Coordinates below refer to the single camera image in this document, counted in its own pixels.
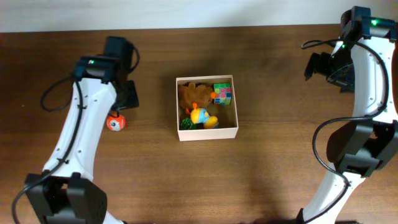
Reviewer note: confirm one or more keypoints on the orange and blue duck toy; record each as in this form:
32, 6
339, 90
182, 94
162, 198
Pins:
200, 115

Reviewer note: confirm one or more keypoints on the orange and grey ball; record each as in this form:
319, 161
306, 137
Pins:
115, 122

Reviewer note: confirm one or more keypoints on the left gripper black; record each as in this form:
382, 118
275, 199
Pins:
135, 101

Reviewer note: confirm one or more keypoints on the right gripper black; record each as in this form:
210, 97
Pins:
346, 83

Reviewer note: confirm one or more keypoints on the pink open cardboard box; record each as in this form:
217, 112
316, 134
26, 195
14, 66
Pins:
227, 115

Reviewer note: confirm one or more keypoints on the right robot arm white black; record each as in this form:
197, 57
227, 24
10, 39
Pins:
361, 63

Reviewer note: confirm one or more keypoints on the green round disc toy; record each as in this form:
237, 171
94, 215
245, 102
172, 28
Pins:
187, 124

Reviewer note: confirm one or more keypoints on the brown plush animal toy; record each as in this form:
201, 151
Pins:
202, 95

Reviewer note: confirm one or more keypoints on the multicolour puzzle cube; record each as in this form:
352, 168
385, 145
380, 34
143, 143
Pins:
223, 93

